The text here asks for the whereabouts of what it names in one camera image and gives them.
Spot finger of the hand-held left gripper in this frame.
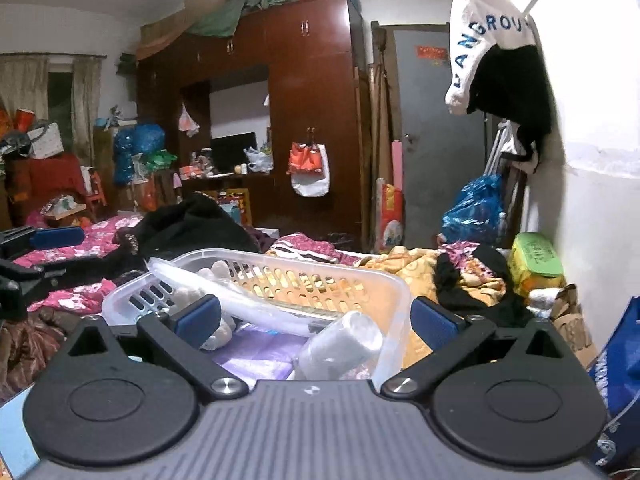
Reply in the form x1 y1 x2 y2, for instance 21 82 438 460
0 259 67 291
0 226 86 260

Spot green packet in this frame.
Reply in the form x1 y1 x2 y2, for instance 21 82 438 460
509 232 566 296

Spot green plastic bag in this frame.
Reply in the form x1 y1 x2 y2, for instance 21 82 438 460
142 150 178 171

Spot white plastic basket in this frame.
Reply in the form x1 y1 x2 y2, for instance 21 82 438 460
101 248 413 386

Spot black hanging garment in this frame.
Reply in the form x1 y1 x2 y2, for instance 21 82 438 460
467 45 553 173

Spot wooden planks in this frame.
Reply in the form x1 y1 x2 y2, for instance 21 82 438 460
367 20 401 241

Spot large blue plastic sack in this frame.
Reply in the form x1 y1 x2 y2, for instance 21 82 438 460
112 122 166 186

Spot orange white plastic bag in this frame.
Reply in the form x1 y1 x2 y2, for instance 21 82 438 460
286 141 331 197

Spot purple tissue pack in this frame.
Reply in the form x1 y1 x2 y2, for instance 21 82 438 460
210 325 311 382

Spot small white hanging bag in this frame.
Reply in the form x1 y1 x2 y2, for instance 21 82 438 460
178 104 201 137

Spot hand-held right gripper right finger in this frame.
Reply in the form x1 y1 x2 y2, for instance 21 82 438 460
381 296 571 401

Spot blue shopping bag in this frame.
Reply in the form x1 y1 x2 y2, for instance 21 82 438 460
587 295 640 473

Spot orange patterned blanket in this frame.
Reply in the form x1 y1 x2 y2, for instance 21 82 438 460
360 245 506 366

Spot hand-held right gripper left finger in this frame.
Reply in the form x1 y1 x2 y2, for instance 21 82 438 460
65 295 248 402

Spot red white sack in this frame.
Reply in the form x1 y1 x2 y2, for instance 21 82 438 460
381 182 405 253

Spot white lettered hoodie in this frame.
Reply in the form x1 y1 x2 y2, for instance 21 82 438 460
445 0 533 116

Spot black clothing pile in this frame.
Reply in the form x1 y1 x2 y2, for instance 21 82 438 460
117 192 263 273

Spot long clear plastic bottle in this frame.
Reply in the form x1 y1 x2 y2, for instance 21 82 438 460
147 257 346 336

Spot grey door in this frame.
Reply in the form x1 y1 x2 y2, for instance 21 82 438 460
392 27 488 251

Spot green cloth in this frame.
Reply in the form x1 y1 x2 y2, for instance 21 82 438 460
187 0 301 38

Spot beige curtains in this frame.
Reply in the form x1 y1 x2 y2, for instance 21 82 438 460
0 55 103 161

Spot blue knotted plastic bag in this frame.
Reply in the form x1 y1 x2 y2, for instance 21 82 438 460
441 174 506 246

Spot brown wooden wardrobe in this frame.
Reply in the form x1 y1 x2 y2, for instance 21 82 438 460
136 0 368 241

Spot black monitor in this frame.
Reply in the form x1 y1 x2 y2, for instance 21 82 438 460
210 132 257 173

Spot black cloth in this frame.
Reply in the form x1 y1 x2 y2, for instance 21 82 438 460
434 245 531 326

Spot white plush toy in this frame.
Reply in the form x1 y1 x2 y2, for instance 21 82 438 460
172 260 236 352

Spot white plastic bag roll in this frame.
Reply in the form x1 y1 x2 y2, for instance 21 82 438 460
295 311 385 381

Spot pink floral blanket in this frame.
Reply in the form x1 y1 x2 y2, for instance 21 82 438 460
10 212 146 313

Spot pink board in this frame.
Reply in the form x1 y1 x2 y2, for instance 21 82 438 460
391 141 405 188

